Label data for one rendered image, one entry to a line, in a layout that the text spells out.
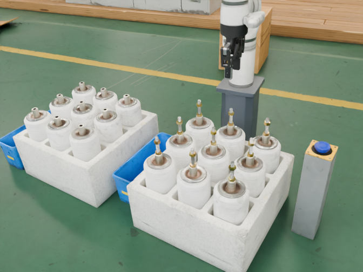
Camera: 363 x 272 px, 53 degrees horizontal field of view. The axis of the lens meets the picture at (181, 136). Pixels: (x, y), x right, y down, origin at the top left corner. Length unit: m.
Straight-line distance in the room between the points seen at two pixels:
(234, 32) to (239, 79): 0.37
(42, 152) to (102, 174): 0.24
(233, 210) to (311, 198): 0.25
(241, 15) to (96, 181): 0.71
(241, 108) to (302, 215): 0.45
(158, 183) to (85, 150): 0.30
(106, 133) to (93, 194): 0.22
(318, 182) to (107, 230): 0.68
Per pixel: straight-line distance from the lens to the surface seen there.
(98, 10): 3.42
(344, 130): 1.74
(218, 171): 1.09
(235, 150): 1.18
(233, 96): 1.35
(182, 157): 1.13
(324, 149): 1.03
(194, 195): 1.01
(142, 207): 1.13
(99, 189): 1.30
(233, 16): 0.99
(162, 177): 1.06
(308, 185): 1.09
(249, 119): 1.40
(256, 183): 1.05
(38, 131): 1.41
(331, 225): 1.29
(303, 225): 1.20
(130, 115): 1.38
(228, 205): 0.96
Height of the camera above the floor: 0.92
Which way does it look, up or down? 35 degrees down
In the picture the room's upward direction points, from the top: 4 degrees counter-clockwise
